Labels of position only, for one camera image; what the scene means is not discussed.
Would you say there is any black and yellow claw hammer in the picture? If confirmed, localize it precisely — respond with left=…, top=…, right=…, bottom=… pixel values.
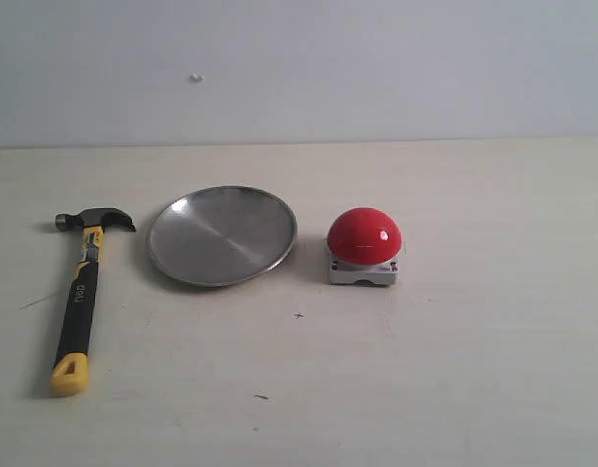
left=50, top=208, right=136, bottom=397

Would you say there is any red dome push button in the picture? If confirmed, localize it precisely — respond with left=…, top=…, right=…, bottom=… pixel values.
left=327, top=207, right=404, bottom=286

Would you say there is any round stainless steel plate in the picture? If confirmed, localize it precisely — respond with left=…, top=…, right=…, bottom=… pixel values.
left=147, top=186, right=298, bottom=288

